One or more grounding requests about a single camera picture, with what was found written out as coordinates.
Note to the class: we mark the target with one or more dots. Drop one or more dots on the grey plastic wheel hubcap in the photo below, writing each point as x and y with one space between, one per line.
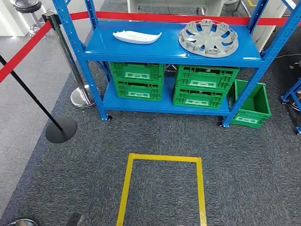
208 36

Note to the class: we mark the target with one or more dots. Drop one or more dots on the blue metal shelf rack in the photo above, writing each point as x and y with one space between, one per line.
164 46

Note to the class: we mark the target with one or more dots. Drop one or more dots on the white plastic car part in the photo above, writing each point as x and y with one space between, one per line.
136 37

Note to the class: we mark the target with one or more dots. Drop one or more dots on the yellow floor tape square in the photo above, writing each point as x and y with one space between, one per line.
164 158

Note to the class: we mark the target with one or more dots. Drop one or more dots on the red barrier belt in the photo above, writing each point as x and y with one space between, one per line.
23 51
164 17

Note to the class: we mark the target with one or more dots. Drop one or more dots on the white desk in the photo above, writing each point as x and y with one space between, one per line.
211 9

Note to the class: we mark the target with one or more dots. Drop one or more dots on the green open plastic crate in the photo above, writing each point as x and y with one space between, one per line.
256 103

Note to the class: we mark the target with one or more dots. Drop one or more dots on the steel stand leg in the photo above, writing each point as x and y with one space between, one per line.
244 7

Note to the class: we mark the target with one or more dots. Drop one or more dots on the white panel board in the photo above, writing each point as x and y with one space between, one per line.
270 25

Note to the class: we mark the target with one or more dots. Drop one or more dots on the black round stool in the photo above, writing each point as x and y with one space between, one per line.
26 5

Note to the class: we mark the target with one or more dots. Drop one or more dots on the chrome round base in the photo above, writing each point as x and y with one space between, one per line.
22 223

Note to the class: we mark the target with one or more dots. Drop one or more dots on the white cabinet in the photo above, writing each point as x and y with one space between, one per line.
9 18

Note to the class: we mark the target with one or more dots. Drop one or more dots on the black stanchion post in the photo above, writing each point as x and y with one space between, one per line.
61 129

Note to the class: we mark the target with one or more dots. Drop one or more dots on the chrome stanchion post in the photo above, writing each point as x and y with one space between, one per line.
64 53

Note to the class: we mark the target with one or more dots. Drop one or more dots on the blue metal rack frame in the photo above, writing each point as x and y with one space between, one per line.
293 92

